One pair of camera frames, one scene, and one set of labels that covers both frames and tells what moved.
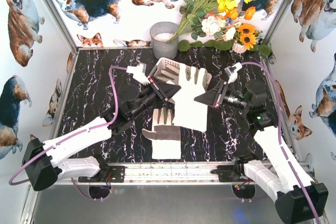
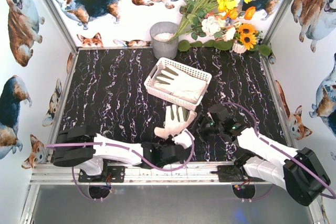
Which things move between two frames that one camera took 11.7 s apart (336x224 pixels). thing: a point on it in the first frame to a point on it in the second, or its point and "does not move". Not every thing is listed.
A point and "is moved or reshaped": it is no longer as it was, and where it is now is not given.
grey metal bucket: (160, 32) does not move
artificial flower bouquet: (214, 7) does not move
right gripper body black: (221, 95) to (200, 123)
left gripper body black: (156, 89) to (180, 152)
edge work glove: (165, 136) is moved or reshaped
